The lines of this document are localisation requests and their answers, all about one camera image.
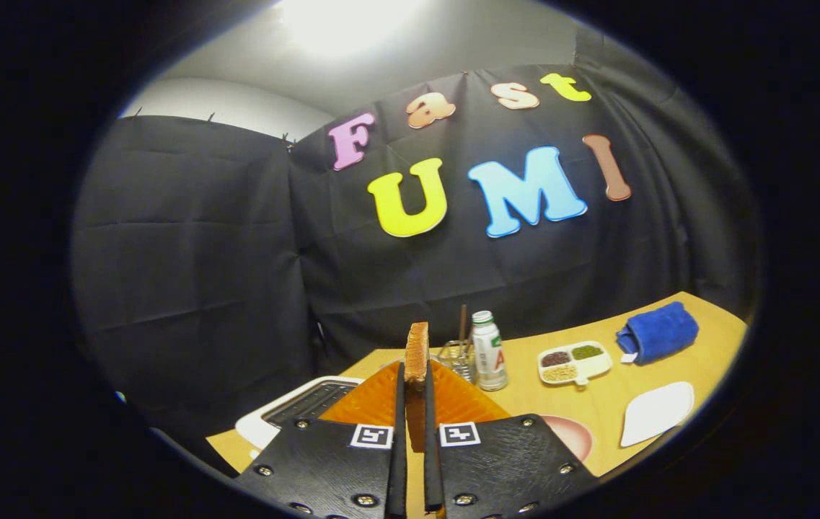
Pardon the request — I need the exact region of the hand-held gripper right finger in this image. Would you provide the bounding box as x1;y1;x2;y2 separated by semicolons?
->
423;360;599;518

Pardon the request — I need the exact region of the folded blue towel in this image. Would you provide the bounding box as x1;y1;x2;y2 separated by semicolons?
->
616;301;700;365

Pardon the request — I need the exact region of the white divided tray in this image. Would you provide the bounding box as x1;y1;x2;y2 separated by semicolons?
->
537;340;614;388

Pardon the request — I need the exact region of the pink round plate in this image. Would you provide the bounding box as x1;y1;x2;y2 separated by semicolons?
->
539;414;594;463

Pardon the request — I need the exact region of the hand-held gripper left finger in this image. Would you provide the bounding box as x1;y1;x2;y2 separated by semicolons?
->
235;362;408;519

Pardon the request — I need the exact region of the cream toaster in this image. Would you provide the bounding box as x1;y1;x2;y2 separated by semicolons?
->
235;376;366;453

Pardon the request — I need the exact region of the black backdrop cloth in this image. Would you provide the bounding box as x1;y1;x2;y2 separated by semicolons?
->
71;29;764;462

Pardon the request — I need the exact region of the metal wire holder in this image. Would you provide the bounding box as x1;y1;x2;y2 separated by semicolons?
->
438;339;480;383

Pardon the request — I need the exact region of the white green-capped drink bottle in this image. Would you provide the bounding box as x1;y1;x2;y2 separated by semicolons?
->
471;311;509;391

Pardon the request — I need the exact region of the toasted bread slice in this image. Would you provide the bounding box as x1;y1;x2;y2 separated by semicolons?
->
404;321;430;453

